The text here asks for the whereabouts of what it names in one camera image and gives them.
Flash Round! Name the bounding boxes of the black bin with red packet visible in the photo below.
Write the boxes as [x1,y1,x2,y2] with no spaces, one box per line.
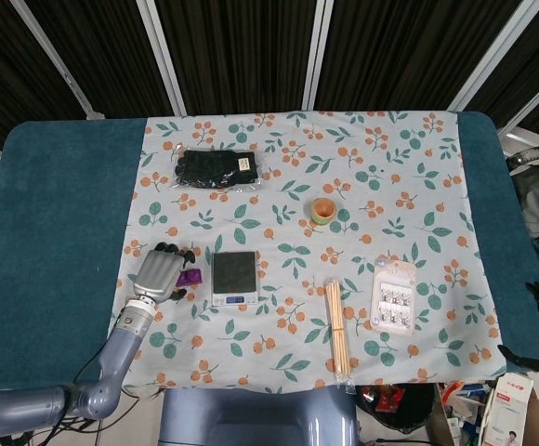
[356,382,439,437]

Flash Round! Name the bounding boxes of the green orange small cup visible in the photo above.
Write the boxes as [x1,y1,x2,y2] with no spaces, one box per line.
[309,196,337,227]

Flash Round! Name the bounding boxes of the silver digital kitchen scale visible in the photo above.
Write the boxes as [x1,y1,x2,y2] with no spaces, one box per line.
[210,250,262,308]

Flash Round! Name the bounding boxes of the black gloves in plastic bag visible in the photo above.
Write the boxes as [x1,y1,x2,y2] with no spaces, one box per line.
[168,148,267,192]

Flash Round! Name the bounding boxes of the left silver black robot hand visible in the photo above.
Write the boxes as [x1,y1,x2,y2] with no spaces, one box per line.
[132,242,197,304]

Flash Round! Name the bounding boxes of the hooks on blister card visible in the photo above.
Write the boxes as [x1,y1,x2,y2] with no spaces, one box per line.
[370,254,419,334]

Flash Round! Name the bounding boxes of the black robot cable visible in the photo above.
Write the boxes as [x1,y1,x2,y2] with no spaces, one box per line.
[0,342,126,442]

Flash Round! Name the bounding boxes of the purple toy building block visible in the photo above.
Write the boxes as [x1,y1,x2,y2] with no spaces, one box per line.
[177,267,204,287]

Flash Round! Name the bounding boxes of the white red carton box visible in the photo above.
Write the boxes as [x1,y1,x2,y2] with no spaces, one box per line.
[477,371,536,446]

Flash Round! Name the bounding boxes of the teal table cover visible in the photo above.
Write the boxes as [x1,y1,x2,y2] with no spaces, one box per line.
[0,110,539,399]

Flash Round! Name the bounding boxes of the white frame post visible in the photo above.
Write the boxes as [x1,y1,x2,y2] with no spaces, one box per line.
[447,0,534,113]
[8,0,107,120]
[136,0,189,118]
[496,59,539,141]
[302,0,335,112]

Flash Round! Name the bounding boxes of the floral orange fruit tablecloth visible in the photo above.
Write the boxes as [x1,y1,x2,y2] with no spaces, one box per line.
[110,109,508,392]

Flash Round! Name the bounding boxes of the bundle of wooden sticks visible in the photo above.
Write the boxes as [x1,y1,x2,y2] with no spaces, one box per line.
[324,278,356,387]

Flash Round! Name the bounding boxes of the blue-grey robot torso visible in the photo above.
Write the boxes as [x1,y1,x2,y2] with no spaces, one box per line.
[156,387,362,446]

